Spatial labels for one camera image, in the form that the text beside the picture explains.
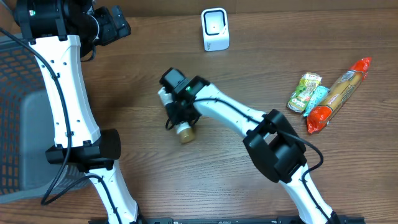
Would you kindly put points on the orange pasta packet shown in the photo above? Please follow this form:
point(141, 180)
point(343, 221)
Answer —
point(338, 95)

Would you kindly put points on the grey plastic shopping basket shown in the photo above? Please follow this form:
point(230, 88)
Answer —
point(26, 126)

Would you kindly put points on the teal wipes packet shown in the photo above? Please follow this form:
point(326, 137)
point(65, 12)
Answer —
point(318, 95)

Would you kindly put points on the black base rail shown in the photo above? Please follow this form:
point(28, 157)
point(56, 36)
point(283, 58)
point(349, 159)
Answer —
point(278, 220)

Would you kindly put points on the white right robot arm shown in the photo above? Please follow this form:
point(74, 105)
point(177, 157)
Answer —
point(274, 147)

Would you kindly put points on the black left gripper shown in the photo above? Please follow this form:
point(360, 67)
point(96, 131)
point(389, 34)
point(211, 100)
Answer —
point(115, 23)

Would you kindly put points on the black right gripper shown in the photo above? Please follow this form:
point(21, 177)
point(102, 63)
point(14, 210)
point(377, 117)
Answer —
point(177, 111)

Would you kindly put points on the white cream tube gold cap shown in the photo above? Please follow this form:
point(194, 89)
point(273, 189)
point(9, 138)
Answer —
point(184, 131)

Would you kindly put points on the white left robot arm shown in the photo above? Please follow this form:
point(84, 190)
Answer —
point(62, 34)

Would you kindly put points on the green juice carton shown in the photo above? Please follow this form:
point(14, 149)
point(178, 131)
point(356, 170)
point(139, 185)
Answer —
point(301, 96)

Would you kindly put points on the white barcode scanner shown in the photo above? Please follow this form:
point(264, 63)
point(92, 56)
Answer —
point(215, 28)

